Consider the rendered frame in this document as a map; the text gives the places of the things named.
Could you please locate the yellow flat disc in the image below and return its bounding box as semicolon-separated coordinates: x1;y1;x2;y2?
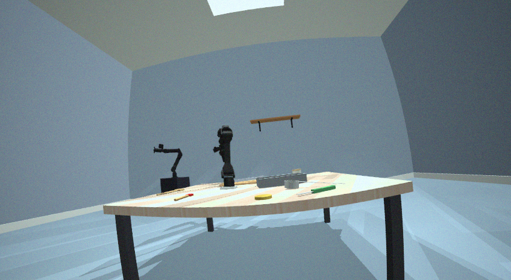
254;194;272;200

